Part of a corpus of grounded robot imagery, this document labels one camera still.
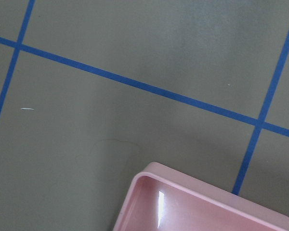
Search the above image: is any pink plastic bin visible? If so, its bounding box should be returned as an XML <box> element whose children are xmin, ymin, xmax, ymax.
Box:
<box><xmin>114</xmin><ymin>162</ymin><xmax>289</xmax><ymax>231</ymax></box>

